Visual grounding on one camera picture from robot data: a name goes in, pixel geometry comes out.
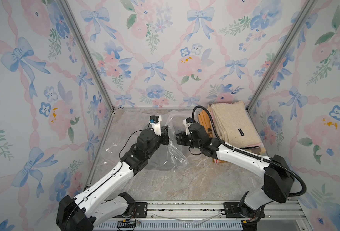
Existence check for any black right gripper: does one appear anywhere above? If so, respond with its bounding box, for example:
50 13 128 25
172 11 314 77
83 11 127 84
174 130 202 150

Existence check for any clear plastic vacuum bag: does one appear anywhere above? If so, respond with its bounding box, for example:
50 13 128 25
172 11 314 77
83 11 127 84
97 109 191 171

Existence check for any pink fleece blanket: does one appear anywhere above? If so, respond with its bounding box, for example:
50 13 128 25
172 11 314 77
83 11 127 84
208 107 262 149

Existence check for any cream fleece blanket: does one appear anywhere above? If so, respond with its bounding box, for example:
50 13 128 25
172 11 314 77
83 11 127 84
208 101 262 149

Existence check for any grey fleece blanket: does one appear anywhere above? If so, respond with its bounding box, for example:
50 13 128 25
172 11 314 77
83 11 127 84
147 125 189 171

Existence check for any orange cartoon print blanket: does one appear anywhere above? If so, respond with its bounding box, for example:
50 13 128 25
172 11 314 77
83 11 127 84
198 110 217 140

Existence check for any yellow grey checked blanket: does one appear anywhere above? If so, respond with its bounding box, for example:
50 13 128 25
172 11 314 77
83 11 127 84
245 146 266 156

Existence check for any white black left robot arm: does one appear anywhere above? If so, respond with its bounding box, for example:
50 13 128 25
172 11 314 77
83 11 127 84
56 126 169 231

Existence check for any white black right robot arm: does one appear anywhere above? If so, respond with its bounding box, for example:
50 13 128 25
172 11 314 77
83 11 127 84
176 123 294 218

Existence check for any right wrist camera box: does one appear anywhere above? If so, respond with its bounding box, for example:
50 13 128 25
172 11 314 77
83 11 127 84
183 117 193 135

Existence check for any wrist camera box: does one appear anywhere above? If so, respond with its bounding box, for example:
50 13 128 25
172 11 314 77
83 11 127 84
148 115 162 136
183 117 193 135

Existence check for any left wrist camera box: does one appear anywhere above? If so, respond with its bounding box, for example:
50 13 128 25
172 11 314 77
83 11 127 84
148 115 162 136

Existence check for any left floor aluminium rail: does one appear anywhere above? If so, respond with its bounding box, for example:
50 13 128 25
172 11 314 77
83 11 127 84
86 110 115 187

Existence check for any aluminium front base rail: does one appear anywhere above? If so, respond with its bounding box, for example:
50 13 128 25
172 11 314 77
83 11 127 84
58 200 313 231

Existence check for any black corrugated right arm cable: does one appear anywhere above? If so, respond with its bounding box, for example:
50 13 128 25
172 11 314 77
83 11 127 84
192 105 307 197

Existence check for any right rear aluminium corner post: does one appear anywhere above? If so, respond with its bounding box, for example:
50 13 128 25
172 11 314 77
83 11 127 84
246 0 317 113

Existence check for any aluminium corner post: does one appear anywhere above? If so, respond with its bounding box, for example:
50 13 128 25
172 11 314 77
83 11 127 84
246 0 317 113
56 0 114 112

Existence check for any left rear aluminium corner post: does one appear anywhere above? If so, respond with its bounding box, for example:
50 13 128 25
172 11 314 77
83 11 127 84
56 0 114 112

